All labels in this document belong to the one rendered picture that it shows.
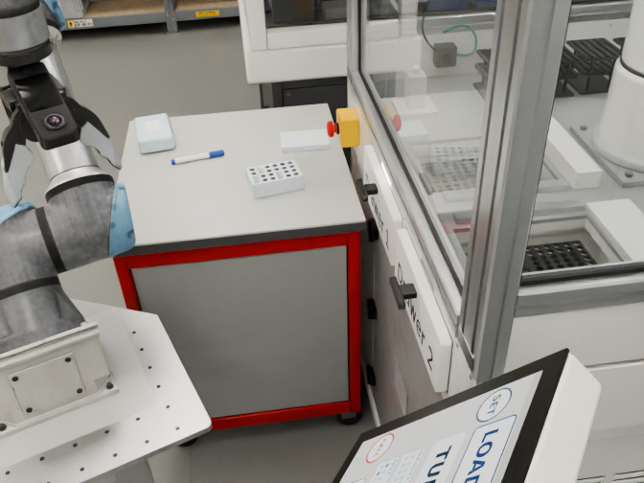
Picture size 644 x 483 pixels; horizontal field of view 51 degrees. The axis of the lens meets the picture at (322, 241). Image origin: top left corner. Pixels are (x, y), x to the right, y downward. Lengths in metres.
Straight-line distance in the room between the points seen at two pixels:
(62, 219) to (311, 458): 1.11
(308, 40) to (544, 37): 1.43
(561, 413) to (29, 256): 0.86
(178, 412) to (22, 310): 0.29
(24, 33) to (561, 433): 0.70
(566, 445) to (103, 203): 0.84
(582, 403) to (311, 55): 1.61
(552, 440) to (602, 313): 0.38
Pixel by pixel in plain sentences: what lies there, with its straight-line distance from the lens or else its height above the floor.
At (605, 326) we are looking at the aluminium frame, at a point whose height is 1.02.
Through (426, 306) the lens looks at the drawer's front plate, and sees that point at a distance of 1.05.
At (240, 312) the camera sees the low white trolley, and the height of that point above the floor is 0.51.
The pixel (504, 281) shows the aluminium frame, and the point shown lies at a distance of 0.83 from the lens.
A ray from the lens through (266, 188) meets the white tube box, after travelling 1.60.
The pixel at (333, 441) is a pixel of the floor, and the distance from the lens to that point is 2.04.
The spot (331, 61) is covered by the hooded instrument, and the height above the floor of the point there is 0.85.
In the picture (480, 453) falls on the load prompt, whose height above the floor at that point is 1.15.
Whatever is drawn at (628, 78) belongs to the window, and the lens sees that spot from 0.75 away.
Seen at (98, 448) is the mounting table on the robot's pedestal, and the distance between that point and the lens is 1.15.
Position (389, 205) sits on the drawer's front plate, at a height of 0.93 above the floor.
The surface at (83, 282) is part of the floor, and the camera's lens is 2.73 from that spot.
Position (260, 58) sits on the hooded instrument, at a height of 0.88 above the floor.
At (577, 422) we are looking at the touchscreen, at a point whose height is 1.18.
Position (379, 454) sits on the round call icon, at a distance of 0.75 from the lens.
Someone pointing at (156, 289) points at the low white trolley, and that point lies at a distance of 1.62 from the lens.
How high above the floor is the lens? 1.63
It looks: 37 degrees down
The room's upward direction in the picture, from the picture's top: 2 degrees counter-clockwise
